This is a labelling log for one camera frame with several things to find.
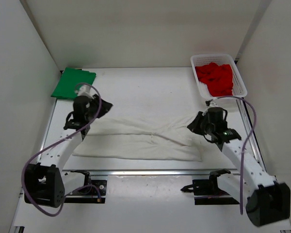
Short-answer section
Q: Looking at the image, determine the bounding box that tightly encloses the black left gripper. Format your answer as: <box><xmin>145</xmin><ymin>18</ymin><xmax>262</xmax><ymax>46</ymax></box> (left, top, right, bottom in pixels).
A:
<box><xmin>85</xmin><ymin>94</ymin><xmax>112</xmax><ymax>122</ymax></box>

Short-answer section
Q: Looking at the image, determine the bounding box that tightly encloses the white t shirt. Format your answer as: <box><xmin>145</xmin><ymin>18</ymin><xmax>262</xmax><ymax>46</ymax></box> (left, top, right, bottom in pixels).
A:
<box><xmin>72</xmin><ymin>114</ymin><xmax>202</xmax><ymax>161</ymax></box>

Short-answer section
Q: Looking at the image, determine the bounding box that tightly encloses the green t shirt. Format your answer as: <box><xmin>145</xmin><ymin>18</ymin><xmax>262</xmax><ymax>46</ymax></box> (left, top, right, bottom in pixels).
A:
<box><xmin>51</xmin><ymin>67</ymin><xmax>97</xmax><ymax>100</ymax></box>

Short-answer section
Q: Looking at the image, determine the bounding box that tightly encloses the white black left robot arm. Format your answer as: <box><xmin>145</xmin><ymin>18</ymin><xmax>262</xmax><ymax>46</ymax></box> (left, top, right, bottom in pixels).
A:
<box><xmin>22</xmin><ymin>94</ymin><xmax>113</xmax><ymax>208</ymax></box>

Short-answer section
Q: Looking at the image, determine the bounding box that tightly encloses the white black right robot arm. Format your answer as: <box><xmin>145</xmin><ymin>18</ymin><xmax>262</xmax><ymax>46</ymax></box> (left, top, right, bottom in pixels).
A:
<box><xmin>181</xmin><ymin>107</ymin><xmax>291</xmax><ymax>227</ymax></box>

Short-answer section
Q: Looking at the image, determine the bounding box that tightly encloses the red t shirt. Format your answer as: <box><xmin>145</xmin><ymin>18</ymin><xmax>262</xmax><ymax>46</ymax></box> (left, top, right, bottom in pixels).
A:
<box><xmin>195</xmin><ymin>62</ymin><xmax>233</xmax><ymax>97</ymax></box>

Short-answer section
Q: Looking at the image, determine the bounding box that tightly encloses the white plastic basket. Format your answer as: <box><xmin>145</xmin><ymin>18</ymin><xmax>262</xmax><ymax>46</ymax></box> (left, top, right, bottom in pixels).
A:
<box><xmin>191</xmin><ymin>53</ymin><xmax>247</xmax><ymax>99</ymax></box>

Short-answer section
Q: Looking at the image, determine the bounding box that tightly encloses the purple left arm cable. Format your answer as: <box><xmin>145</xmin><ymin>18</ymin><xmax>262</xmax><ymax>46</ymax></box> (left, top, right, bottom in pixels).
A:
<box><xmin>21</xmin><ymin>83</ymin><xmax>103</xmax><ymax>216</ymax></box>

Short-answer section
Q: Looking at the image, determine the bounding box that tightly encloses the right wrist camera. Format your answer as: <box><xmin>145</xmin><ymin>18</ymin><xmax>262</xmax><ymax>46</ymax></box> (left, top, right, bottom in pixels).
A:
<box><xmin>207</xmin><ymin>102</ymin><xmax>228</xmax><ymax>124</ymax></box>

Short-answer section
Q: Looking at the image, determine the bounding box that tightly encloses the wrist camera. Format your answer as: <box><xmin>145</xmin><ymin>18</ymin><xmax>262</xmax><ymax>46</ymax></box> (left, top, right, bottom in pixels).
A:
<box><xmin>73</xmin><ymin>86</ymin><xmax>93</xmax><ymax>121</ymax></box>
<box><xmin>207</xmin><ymin>102</ymin><xmax>228</xmax><ymax>124</ymax></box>

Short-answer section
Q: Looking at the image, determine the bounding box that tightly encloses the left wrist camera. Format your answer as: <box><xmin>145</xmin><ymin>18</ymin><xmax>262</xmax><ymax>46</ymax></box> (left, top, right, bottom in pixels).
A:
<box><xmin>73</xmin><ymin>86</ymin><xmax>93</xmax><ymax>121</ymax></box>

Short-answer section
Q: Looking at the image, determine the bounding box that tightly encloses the aluminium table rail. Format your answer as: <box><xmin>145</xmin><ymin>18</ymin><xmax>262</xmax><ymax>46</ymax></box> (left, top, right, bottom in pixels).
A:
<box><xmin>33</xmin><ymin>168</ymin><xmax>265</xmax><ymax>180</ymax></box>

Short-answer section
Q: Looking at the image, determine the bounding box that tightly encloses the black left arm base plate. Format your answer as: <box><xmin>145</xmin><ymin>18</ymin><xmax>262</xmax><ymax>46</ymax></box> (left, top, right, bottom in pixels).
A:
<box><xmin>65</xmin><ymin>180</ymin><xmax>107</xmax><ymax>204</ymax></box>

